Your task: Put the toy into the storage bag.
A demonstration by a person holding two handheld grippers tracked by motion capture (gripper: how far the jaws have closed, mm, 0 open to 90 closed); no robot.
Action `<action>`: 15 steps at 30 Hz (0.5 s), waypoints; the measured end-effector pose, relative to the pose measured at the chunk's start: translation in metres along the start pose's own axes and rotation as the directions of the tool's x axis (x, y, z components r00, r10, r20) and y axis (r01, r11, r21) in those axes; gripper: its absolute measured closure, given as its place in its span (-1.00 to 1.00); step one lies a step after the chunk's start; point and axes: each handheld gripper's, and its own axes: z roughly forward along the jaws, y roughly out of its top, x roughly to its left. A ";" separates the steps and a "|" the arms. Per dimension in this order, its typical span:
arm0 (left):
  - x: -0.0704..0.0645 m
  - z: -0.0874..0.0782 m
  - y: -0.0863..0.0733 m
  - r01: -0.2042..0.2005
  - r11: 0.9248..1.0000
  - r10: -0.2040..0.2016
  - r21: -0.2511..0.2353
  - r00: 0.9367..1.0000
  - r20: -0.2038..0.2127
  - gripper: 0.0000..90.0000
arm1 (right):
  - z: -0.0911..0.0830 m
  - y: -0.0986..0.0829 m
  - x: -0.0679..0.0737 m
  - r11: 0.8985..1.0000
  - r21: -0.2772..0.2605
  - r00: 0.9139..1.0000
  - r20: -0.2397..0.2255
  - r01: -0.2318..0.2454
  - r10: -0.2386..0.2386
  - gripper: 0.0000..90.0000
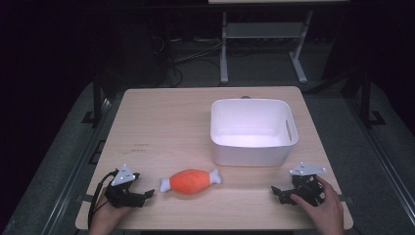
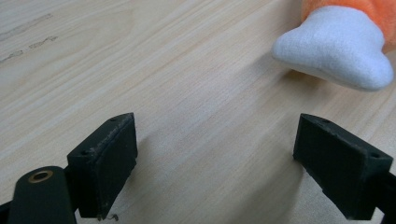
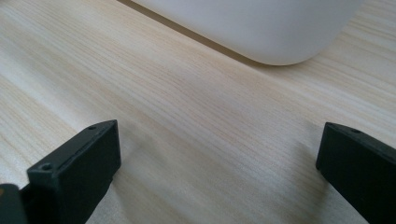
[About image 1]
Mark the black cable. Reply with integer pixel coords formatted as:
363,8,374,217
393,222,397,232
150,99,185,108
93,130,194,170
87,168,119,230

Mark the white plastic bin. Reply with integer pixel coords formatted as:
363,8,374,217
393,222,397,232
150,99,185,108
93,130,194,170
209,98,300,167

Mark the person's left hand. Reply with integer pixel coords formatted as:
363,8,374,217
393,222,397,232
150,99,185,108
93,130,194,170
88,187,132,235

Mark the bundle of floor cables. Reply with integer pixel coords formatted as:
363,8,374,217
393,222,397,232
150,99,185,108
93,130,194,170
150,34,223,88

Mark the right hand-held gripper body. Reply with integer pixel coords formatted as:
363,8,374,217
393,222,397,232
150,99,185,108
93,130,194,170
287,162,328,208

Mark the black metal post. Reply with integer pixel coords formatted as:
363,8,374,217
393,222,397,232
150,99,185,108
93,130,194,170
359,76,388,129
81,73,104,125

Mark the white metal stand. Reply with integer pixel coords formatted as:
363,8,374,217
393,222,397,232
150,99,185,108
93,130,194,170
207,0,350,85

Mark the orange plush drumstick toy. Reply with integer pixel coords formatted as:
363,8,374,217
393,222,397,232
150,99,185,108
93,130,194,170
159,167,222,196

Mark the person's right hand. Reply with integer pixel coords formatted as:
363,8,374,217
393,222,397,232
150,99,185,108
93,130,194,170
290,175,346,235

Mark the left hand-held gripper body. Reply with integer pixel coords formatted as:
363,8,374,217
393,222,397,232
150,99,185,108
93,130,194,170
104,164,147,210

